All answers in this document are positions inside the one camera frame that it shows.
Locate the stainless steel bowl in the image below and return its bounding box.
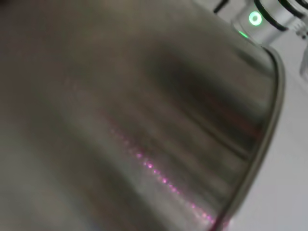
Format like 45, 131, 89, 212
0, 0, 286, 231

